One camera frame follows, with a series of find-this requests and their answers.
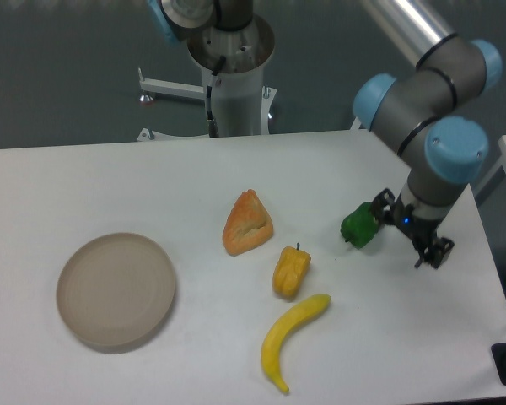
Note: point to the green toy pepper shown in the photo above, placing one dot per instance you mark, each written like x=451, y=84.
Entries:
x=360, y=226

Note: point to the yellow toy pepper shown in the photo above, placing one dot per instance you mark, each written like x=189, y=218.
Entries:
x=292, y=266

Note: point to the yellow toy banana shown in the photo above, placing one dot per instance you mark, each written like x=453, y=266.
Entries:
x=289, y=322

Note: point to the beige round plate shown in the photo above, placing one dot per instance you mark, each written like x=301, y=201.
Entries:
x=115, y=292

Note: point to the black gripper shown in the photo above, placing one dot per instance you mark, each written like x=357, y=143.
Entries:
x=418, y=222

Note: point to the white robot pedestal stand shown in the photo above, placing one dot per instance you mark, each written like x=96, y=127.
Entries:
x=236, y=100

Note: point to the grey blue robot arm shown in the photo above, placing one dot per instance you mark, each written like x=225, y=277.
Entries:
x=415, y=118

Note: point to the orange toy bread wedge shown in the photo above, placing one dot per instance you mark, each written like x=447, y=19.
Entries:
x=248, y=225

